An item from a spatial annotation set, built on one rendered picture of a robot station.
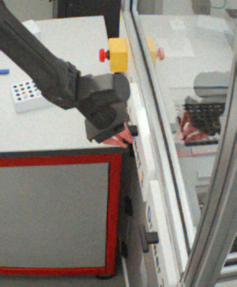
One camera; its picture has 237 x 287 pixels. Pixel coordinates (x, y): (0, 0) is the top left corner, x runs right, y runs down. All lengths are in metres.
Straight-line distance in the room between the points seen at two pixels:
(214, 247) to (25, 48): 0.49
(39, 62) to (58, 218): 0.81
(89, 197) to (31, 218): 0.20
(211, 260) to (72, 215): 0.97
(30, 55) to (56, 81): 0.11
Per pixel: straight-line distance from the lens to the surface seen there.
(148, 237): 1.25
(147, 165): 1.35
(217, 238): 0.89
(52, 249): 2.01
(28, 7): 3.63
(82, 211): 1.84
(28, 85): 1.75
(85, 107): 1.31
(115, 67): 1.71
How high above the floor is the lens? 1.91
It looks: 44 degrees down
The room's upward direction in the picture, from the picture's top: 3 degrees clockwise
